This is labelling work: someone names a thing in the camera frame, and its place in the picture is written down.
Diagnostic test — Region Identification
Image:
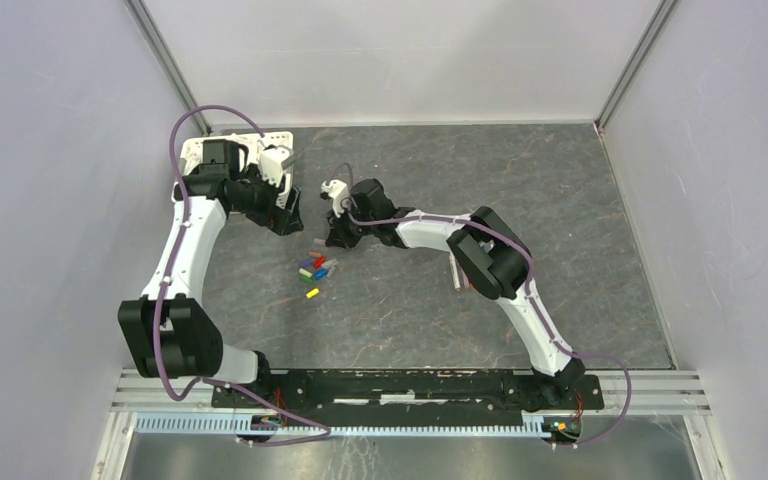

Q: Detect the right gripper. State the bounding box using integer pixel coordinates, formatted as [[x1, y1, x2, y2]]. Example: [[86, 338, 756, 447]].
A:
[[326, 200, 376, 251]]

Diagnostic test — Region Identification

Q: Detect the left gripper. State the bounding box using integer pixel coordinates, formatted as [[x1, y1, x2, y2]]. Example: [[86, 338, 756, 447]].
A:
[[231, 164, 303, 236]]

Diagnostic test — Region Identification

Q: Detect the blue pen cap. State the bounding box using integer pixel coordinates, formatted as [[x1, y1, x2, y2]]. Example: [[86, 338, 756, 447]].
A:
[[313, 268, 329, 281]]

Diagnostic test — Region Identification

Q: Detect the green pen cap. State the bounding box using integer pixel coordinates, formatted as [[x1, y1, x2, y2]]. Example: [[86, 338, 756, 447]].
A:
[[298, 268, 315, 284]]

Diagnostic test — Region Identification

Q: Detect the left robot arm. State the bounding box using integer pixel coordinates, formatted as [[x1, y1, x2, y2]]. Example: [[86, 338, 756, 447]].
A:
[[117, 131, 303, 408]]

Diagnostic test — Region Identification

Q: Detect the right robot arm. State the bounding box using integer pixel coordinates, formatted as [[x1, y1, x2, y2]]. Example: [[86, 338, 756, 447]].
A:
[[320, 179, 585, 408]]

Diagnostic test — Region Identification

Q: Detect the white plastic basket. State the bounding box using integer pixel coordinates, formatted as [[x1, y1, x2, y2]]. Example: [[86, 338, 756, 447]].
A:
[[179, 131, 294, 175]]

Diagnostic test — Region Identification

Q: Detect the right base electronics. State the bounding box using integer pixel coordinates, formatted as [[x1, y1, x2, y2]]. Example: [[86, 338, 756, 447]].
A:
[[541, 417, 583, 444]]

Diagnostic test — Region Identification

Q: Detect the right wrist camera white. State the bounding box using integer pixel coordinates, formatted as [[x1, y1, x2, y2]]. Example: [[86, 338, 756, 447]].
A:
[[320, 180, 352, 218]]

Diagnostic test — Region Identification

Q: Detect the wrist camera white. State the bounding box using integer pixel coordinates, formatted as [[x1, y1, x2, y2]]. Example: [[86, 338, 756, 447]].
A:
[[258, 145, 295, 194], [320, 180, 352, 218]]

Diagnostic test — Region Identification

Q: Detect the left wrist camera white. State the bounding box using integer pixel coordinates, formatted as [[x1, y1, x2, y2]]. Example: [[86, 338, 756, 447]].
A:
[[258, 145, 295, 194]]

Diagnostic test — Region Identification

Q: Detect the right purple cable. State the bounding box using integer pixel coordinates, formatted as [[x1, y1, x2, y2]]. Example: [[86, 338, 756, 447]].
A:
[[328, 162, 633, 449]]

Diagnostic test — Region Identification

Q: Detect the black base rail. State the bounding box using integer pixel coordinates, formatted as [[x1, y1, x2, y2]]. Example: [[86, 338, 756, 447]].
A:
[[211, 368, 605, 429]]

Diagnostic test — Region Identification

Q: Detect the grey slotted cable duct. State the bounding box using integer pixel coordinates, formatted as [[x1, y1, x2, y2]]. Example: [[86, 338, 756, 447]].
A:
[[135, 413, 550, 439]]

